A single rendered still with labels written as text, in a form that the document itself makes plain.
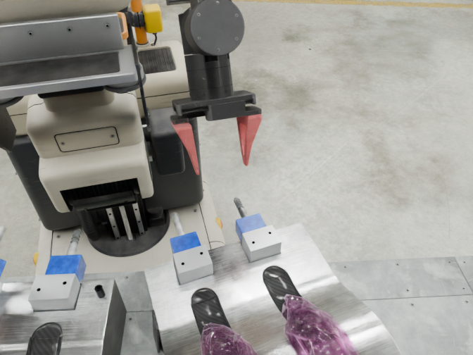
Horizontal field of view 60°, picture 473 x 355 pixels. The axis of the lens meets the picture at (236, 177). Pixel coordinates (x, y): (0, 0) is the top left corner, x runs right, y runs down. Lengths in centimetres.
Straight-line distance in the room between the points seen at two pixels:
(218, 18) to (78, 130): 51
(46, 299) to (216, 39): 37
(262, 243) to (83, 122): 46
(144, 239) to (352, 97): 167
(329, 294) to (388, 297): 13
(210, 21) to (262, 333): 37
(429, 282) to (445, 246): 118
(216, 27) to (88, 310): 38
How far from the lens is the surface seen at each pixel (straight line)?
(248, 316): 58
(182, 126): 52
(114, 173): 92
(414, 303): 71
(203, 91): 52
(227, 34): 45
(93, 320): 57
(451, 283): 75
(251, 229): 65
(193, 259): 60
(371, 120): 247
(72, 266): 61
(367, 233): 184
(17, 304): 62
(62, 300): 57
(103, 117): 88
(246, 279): 61
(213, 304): 60
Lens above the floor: 137
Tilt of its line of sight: 44 degrees down
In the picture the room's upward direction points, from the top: straight up
